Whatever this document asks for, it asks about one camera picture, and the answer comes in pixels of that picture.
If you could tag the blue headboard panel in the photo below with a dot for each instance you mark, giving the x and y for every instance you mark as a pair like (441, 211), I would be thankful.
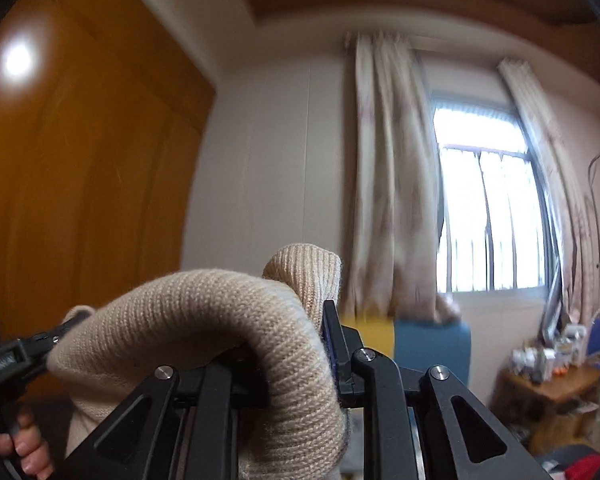
(432, 355)

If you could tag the beige knit sweater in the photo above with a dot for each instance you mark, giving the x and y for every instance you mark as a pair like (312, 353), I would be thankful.
(240, 310)

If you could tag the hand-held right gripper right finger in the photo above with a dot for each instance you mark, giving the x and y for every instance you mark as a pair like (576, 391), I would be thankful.
(331, 355)

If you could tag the wooden wardrobe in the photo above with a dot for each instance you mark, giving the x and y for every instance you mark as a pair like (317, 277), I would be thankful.
(90, 160)

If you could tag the person's left hand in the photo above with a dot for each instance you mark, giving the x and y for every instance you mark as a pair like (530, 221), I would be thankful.
(30, 447)

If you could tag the wooden side table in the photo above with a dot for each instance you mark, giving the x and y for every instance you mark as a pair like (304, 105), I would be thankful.
(550, 392)

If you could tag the cream floral window curtain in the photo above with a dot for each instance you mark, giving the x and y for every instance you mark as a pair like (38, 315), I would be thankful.
(565, 200)
(395, 185)

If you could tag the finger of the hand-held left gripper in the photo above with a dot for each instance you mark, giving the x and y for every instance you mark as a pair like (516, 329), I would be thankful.
(55, 337)

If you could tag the metal frame window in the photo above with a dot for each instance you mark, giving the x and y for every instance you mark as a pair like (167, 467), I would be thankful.
(490, 200)

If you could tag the clutter of bottles and jars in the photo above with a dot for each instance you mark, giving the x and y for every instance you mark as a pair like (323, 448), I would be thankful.
(545, 355)

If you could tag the curved metal rod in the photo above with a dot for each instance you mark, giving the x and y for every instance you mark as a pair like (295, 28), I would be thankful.
(593, 200)

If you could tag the yellow headboard panel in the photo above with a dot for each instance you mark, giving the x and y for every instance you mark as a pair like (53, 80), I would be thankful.
(370, 337)

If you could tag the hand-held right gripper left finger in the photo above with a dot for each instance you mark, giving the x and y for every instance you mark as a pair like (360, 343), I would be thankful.
(215, 410)

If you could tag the red knit cloth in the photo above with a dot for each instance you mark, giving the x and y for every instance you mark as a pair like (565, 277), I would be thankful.
(592, 470)

